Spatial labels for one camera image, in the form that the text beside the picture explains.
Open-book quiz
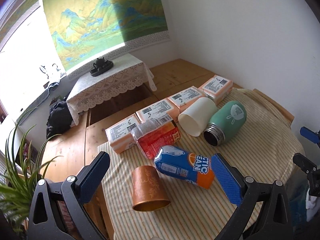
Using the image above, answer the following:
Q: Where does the red label plastic bottle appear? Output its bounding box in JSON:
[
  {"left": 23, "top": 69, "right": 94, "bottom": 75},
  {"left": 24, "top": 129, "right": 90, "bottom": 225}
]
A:
[{"left": 131, "top": 114, "right": 181, "bottom": 159}]

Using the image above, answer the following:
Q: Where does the tissue pack farthest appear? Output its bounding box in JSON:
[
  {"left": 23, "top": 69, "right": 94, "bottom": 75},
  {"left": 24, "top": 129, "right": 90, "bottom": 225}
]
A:
[{"left": 199, "top": 75, "right": 233, "bottom": 106}]

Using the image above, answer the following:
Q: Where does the landscape painting scroll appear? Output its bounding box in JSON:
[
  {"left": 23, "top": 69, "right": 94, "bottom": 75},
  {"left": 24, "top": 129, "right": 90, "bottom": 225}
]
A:
[{"left": 41, "top": 0, "right": 170, "bottom": 76}]

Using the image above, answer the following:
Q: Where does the black clothes pile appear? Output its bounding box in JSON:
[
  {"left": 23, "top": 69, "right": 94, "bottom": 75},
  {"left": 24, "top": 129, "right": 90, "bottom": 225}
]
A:
[{"left": 46, "top": 100, "right": 73, "bottom": 139}]

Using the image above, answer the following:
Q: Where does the green thermos bottle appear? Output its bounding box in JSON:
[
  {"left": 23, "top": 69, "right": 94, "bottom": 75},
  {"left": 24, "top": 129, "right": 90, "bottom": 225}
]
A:
[{"left": 203, "top": 101, "right": 247, "bottom": 147}]

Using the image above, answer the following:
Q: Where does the green spider plant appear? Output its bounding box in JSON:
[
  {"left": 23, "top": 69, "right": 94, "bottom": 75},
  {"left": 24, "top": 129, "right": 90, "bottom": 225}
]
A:
[{"left": 1, "top": 113, "right": 57, "bottom": 235}]

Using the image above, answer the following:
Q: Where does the blue orange drink bottle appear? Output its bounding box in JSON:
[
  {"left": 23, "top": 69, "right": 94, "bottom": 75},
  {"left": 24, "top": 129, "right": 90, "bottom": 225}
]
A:
[{"left": 154, "top": 145, "right": 214, "bottom": 189}]

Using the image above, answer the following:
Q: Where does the white paper cup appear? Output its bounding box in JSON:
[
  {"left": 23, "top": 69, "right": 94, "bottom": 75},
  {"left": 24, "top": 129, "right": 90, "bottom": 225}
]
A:
[{"left": 178, "top": 97, "right": 218, "bottom": 137}]

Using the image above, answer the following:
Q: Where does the tissue pack nearest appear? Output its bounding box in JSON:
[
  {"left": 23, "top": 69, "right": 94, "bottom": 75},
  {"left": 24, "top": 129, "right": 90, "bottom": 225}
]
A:
[{"left": 105, "top": 114, "right": 141, "bottom": 154}]

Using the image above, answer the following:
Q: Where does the tissue pack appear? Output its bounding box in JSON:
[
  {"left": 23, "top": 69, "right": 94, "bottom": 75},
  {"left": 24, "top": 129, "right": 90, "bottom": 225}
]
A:
[
  {"left": 168, "top": 86, "right": 206, "bottom": 113},
  {"left": 199, "top": 75, "right": 233, "bottom": 106},
  {"left": 136, "top": 99, "right": 180, "bottom": 122},
  {"left": 105, "top": 114, "right": 141, "bottom": 154}
]

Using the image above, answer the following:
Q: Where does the black teapot on tray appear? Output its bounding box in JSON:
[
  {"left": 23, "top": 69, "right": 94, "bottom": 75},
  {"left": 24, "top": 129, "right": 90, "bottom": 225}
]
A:
[{"left": 89, "top": 57, "right": 114, "bottom": 77}]

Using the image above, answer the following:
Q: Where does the brown paper cup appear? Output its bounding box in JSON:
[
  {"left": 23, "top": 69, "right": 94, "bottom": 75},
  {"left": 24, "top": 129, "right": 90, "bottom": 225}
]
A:
[{"left": 132, "top": 165, "right": 171, "bottom": 212}]

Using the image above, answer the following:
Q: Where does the striped yellow table cloth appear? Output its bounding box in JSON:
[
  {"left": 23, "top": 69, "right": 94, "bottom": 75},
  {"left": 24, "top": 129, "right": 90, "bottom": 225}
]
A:
[{"left": 97, "top": 89, "right": 303, "bottom": 239}]

